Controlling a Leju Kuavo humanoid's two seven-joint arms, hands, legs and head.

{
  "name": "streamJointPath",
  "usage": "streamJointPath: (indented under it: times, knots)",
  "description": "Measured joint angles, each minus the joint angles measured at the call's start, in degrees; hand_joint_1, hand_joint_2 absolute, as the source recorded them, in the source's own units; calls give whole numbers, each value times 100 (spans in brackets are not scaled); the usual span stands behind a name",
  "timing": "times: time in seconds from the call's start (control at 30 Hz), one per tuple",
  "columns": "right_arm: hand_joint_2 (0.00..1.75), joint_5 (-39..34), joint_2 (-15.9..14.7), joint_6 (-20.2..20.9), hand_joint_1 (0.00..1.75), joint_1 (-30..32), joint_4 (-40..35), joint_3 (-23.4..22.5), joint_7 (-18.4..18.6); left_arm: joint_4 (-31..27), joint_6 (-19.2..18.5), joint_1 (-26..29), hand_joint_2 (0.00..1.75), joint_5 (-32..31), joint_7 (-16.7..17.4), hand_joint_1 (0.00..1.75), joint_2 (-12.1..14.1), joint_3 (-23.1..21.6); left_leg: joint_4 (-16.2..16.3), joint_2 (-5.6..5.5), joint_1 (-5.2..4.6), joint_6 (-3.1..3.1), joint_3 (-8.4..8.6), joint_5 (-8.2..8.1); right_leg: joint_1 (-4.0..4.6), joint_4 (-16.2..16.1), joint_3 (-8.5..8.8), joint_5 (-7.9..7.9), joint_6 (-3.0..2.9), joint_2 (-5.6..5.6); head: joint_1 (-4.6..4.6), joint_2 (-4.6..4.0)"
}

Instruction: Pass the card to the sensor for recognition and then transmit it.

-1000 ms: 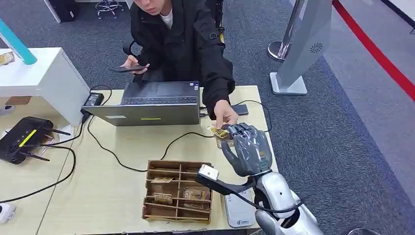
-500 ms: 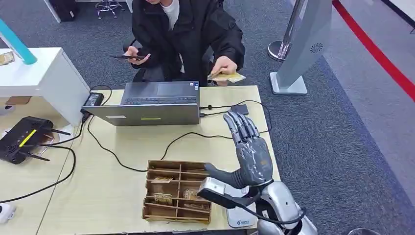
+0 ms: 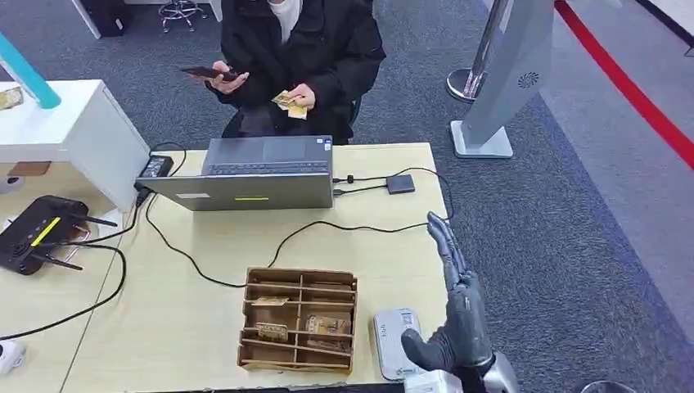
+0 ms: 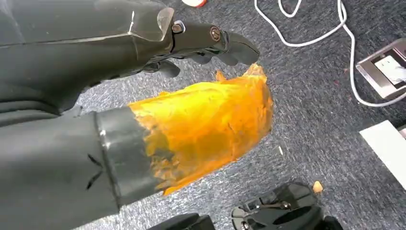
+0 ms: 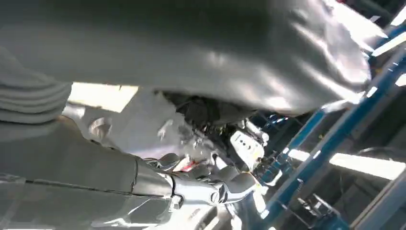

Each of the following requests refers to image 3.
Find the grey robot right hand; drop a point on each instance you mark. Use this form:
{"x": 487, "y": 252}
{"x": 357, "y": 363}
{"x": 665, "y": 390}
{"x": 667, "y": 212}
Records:
{"x": 466, "y": 325}

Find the person's right hand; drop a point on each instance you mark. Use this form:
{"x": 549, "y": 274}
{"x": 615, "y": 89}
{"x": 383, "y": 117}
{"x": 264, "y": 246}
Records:
{"x": 225, "y": 81}

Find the person's left hand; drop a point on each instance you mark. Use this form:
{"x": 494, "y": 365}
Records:
{"x": 305, "y": 97}

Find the black smartphone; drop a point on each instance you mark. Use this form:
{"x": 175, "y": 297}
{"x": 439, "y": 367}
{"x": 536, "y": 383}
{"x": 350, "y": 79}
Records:
{"x": 203, "y": 71}

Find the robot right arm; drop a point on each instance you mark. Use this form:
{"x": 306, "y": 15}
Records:
{"x": 501, "y": 377}

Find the person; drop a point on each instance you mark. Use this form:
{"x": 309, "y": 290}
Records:
{"x": 320, "y": 49}

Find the white card reader device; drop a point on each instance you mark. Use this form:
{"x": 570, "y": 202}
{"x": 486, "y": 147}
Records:
{"x": 390, "y": 341}

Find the chrome stool base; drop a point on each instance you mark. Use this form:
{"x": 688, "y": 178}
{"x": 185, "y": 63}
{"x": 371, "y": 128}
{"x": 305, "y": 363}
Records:
{"x": 181, "y": 12}

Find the black laptop power adapter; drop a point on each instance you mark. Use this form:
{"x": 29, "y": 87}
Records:
{"x": 156, "y": 167}

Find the grey laptop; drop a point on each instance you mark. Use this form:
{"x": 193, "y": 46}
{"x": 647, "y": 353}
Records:
{"x": 244, "y": 190}

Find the small black hub box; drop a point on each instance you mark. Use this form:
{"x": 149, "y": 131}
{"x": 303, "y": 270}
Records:
{"x": 400, "y": 184}

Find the black cabinet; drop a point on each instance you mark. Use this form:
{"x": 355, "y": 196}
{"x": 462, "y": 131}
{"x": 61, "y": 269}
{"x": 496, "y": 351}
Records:
{"x": 111, "y": 16}

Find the white shelf box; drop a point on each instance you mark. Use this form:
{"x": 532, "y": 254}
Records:
{"x": 81, "y": 125}

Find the round dark metal object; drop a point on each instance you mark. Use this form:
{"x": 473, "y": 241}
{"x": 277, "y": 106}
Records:
{"x": 604, "y": 387}

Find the wooden compartment card box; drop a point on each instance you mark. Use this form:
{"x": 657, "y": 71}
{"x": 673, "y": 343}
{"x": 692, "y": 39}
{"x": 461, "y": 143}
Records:
{"x": 298, "y": 360}

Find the teal pole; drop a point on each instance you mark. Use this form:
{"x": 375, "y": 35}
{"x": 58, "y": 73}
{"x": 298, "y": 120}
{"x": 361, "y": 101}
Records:
{"x": 30, "y": 76}

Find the white kiosk machine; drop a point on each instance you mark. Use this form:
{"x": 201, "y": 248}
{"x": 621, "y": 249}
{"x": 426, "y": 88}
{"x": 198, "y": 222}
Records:
{"x": 504, "y": 81}

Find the brown wooden tag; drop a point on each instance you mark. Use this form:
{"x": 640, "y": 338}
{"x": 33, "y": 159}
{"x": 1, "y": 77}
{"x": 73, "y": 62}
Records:
{"x": 30, "y": 168}

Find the small white round object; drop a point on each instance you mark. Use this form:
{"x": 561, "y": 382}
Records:
{"x": 10, "y": 184}

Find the black router with antennas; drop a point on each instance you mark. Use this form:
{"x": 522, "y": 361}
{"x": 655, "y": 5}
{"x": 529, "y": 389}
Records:
{"x": 32, "y": 233}

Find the red barrier belt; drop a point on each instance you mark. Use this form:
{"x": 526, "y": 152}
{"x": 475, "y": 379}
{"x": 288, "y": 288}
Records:
{"x": 623, "y": 81}

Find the white plastic device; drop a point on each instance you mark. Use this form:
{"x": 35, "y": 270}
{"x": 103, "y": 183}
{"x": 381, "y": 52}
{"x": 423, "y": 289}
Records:
{"x": 10, "y": 357}

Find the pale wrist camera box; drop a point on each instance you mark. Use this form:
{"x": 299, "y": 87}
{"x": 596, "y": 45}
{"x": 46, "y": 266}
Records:
{"x": 428, "y": 384}

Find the silver stanchion post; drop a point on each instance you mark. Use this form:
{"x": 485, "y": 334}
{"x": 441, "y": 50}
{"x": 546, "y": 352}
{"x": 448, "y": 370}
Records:
{"x": 477, "y": 65}

